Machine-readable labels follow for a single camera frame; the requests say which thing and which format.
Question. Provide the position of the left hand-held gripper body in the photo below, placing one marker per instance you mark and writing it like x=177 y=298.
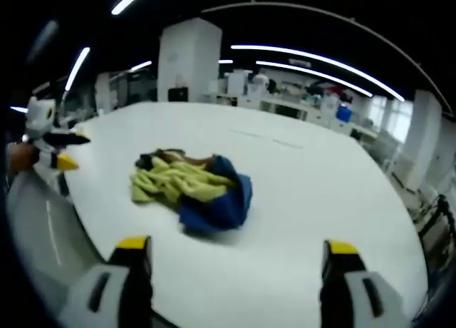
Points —
x=40 y=123

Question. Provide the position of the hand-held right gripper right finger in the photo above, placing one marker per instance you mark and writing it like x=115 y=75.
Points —
x=352 y=288

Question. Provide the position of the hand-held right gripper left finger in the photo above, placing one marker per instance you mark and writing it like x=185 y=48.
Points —
x=117 y=288

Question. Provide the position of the yellow and blue garment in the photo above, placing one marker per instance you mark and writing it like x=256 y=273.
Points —
x=194 y=189

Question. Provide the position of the person's left hand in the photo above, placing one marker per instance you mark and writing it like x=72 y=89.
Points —
x=22 y=157

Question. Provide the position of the black metal stand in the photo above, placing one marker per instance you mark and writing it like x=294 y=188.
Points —
x=436 y=217

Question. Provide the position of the black monitor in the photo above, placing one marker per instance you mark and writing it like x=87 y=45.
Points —
x=177 y=94

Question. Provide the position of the white square pillar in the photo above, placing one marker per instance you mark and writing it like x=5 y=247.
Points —
x=425 y=139
x=190 y=60

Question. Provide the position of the blue water jug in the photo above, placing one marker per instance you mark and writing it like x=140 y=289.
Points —
x=345 y=114

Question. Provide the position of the white shelving unit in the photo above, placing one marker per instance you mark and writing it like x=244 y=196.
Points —
x=285 y=105

